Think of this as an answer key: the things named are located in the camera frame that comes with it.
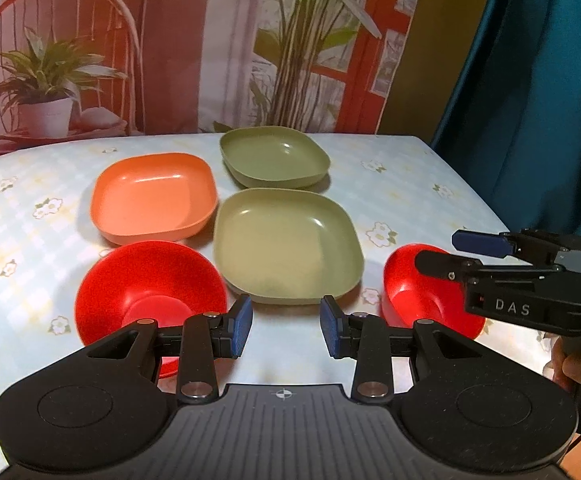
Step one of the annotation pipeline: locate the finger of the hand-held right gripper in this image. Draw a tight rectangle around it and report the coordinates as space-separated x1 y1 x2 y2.
451 228 581 267
414 249 566 306

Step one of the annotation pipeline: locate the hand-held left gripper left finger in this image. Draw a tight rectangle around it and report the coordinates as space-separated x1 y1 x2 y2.
85 294 254 405

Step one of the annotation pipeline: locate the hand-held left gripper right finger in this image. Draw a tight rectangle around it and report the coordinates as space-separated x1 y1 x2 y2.
319 295 477 405

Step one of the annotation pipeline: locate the red bowl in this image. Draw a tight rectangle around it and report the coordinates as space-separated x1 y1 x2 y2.
380 243 486 341
74 241 229 380

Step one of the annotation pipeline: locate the large green square plate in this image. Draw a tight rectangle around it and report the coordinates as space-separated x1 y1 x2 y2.
212 187 366 307

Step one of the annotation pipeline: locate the orange square plate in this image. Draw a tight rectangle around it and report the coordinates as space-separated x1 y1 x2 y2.
92 152 218 247

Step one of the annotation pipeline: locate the small green square plate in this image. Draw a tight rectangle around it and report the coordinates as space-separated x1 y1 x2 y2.
219 127 331 190

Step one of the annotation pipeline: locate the teal curtain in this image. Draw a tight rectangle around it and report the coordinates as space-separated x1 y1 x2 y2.
430 0 581 251

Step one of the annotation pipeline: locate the floral checked tablecloth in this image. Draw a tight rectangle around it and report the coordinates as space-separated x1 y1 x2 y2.
0 132 571 480

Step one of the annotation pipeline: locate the printed plant backdrop cloth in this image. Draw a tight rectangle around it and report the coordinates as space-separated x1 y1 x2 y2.
0 0 501 161

